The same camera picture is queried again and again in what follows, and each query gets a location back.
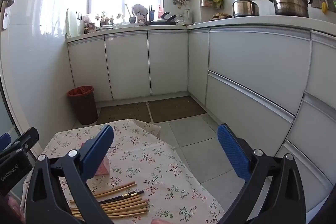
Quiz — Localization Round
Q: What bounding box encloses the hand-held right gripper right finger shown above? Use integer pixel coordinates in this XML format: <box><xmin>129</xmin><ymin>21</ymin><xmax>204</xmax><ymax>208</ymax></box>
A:
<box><xmin>217</xmin><ymin>123</ymin><xmax>307</xmax><ymax>224</ymax></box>

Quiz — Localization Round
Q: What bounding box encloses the pink plastic chopstick holder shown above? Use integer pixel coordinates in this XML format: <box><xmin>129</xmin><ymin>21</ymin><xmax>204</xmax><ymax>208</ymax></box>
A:
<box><xmin>82</xmin><ymin>142</ymin><xmax>110</xmax><ymax>177</ymax></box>

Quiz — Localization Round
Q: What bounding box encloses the brown trash bin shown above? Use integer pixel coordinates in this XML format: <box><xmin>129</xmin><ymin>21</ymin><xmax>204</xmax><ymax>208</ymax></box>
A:
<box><xmin>67</xmin><ymin>85</ymin><xmax>98</xmax><ymax>125</ymax></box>

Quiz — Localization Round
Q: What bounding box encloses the black ladle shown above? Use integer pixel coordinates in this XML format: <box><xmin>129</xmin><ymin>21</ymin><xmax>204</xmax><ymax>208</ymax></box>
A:
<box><xmin>125</xmin><ymin>4</ymin><xmax>137</xmax><ymax>24</ymax></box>

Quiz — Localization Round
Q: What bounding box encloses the white kitchen countertop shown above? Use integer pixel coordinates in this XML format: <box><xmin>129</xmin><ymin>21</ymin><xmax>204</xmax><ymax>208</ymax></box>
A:
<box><xmin>66</xmin><ymin>15</ymin><xmax>336</xmax><ymax>43</ymax></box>

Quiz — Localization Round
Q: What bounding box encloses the red trash bag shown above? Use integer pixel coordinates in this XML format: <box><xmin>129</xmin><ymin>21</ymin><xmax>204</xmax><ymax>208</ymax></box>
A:
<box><xmin>67</xmin><ymin>85</ymin><xmax>94</xmax><ymax>97</ymax></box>

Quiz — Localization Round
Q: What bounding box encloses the metal door handle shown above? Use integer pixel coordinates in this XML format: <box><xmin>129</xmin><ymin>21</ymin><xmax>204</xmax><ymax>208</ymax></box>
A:
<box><xmin>0</xmin><ymin>0</ymin><xmax>15</xmax><ymax>30</ymax></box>

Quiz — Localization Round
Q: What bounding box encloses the clear plastic pitcher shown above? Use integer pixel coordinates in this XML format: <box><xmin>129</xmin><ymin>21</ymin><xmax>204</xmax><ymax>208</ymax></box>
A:
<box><xmin>183</xmin><ymin>9</ymin><xmax>193</xmax><ymax>25</ymax></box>

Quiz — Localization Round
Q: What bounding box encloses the brown floor mat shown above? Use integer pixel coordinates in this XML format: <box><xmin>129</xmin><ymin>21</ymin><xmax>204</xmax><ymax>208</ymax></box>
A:
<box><xmin>97</xmin><ymin>102</ymin><xmax>152</xmax><ymax>125</ymax></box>
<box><xmin>148</xmin><ymin>96</ymin><xmax>207</xmax><ymax>123</ymax></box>

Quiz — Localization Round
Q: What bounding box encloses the person's left hand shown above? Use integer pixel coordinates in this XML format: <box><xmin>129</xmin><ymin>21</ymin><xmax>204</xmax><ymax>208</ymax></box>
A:
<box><xmin>5</xmin><ymin>196</ymin><xmax>22</xmax><ymax>217</ymax></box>

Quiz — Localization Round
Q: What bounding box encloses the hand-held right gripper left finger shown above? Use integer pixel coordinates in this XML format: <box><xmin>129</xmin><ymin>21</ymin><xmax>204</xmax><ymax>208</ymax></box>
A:
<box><xmin>25</xmin><ymin>124</ymin><xmax>114</xmax><ymax>224</ymax></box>

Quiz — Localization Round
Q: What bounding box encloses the light green cutting board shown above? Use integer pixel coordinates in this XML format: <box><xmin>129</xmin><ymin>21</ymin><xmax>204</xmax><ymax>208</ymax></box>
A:
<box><xmin>65</xmin><ymin>9</ymin><xmax>79</xmax><ymax>39</ymax></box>

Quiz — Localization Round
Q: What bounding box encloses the white cabinet door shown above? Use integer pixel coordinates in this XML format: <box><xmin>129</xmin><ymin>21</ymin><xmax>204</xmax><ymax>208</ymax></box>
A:
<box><xmin>147</xmin><ymin>30</ymin><xmax>189</xmax><ymax>96</ymax></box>
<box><xmin>68</xmin><ymin>38</ymin><xmax>113</xmax><ymax>102</ymax></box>
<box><xmin>104</xmin><ymin>33</ymin><xmax>152</xmax><ymax>100</ymax></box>
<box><xmin>188</xmin><ymin>30</ymin><xmax>210</xmax><ymax>110</ymax></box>

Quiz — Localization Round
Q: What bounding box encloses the stainless steel kettle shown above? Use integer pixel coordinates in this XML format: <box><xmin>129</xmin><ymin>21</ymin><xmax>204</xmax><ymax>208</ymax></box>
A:
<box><xmin>232</xmin><ymin>0</ymin><xmax>260</xmax><ymax>18</ymax></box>

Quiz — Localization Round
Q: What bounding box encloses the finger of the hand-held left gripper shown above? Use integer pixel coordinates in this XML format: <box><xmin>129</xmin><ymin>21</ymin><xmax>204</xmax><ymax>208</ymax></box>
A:
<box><xmin>0</xmin><ymin>133</ymin><xmax>11</xmax><ymax>153</ymax></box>
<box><xmin>0</xmin><ymin>127</ymin><xmax>40</xmax><ymax>159</ymax></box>

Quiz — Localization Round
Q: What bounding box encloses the black frying pan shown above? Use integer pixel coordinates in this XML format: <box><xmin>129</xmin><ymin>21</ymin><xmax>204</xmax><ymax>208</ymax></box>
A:
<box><xmin>151</xmin><ymin>15</ymin><xmax>177</xmax><ymax>26</ymax></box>

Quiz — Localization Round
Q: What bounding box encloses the pile of bamboo chopsticks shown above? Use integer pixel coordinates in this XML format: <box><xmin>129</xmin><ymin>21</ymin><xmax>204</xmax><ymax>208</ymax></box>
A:
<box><xmin>69</xmin><ymin>181</ymin><xmax>149</xmax><ymax>220</ymax></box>

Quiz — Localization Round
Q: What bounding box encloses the grey cloth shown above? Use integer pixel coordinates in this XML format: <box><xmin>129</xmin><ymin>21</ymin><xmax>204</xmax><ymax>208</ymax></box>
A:
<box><xmin>131</xmin><ymin>4</ymin><xmax>147</xmax><ymax>16</ymax></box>

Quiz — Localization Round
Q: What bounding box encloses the floral tablecloth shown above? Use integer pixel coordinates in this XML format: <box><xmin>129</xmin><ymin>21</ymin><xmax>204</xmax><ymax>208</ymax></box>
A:
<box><xmin>21</xmin><ymin>119</ymin><xmax>225</xmax><ymax>224</ymax></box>

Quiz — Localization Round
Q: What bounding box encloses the white cabinet drawer front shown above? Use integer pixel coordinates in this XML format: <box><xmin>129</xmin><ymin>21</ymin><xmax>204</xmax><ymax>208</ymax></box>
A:
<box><xmin>282</xmin><ymin>94</ymin><xmax>336</xmax><ymax>185</ymax></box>
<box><xmin>207</xmin><ymin>28</ymin><xmax>311</xmax><ymax>115</ymax></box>
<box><xmin>205</xmin><ymin>73</ymin><xmax>296</xmax><ymax>155</ymax></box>
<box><xmin>306</xmin><ymin>31</ymin><xmax>336</xmax><ymax>106</ymax></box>
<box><xmin>273</xmin><ymin>141</ymin><xmax>333</xmax><ymax>214</ymax></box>

